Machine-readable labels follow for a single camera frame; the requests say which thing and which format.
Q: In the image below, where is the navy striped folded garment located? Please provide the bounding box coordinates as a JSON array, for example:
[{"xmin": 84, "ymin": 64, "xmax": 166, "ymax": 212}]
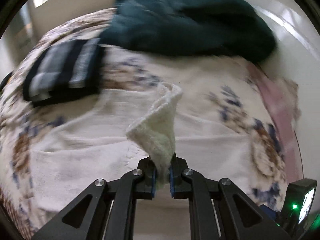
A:
[{"xmin": 22, "ymin": 38, "xmax": 105, "ymax": 107}]

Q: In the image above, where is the white knitted sweater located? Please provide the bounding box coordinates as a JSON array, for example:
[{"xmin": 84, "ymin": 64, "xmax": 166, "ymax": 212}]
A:
[{"xmin": 126, "ymin": 82, "xmax": 183, "ymax": 188}]

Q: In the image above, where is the floral fleece bed blanket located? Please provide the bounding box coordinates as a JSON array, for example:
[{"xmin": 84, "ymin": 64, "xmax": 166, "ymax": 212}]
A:
[{"xmin": 1, "ymin": 9, "xmax": 289, "ymax": 239}]

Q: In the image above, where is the dark teal plush quilt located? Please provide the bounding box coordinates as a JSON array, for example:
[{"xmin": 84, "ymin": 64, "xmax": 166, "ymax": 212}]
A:
[{"xmin": 100, "ymin": 0, "xmax": 276, "ymax": 63}]

